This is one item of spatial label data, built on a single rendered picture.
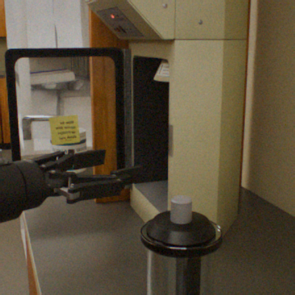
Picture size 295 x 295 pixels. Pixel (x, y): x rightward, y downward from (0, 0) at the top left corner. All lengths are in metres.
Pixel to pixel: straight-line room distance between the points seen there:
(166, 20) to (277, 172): 0.66
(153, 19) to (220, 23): 0.15
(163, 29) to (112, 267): 0.50
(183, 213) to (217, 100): 0.44
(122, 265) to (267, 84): 0.72
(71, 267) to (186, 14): 0.58
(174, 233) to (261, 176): 0.92
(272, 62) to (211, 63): 0.45
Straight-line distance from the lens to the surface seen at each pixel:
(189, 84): 0.94
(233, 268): 0.99
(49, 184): 0.68
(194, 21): 0.93
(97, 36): 1.25
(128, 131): 1.24
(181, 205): 0.58
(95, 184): 0.69
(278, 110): 1.36
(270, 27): 1.39
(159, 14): 0.91
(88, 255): 1.04
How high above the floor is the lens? 1.41
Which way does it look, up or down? 14 degrees down
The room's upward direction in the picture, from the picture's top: straight up
